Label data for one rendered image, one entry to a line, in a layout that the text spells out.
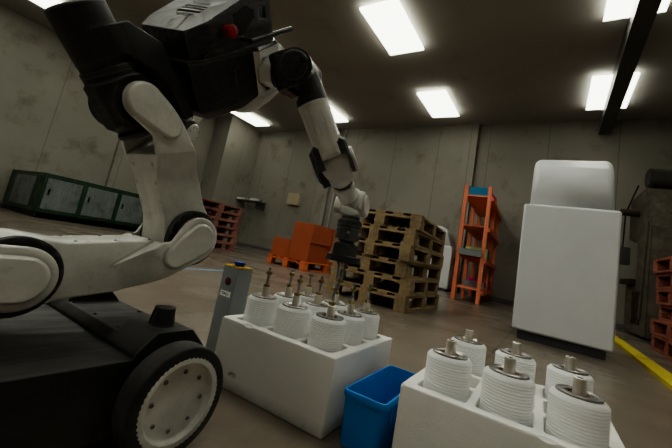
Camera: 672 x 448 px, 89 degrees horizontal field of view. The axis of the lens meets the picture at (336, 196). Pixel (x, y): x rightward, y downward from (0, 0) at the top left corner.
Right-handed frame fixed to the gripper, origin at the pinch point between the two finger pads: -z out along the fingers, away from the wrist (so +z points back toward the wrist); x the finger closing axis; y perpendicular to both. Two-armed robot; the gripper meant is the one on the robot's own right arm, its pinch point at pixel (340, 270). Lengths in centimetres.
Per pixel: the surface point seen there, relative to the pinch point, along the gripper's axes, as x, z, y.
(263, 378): 15.5, -29.3, 27.1
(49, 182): 537, 29, -495
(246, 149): 364, 285, -1019
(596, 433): -46, -16, 59
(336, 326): -0.6, -12.3, 30.5
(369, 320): -11.3, -12.7, 10.5
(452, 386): -26, -16, 47
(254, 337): 20.6, -20.6, 24.2
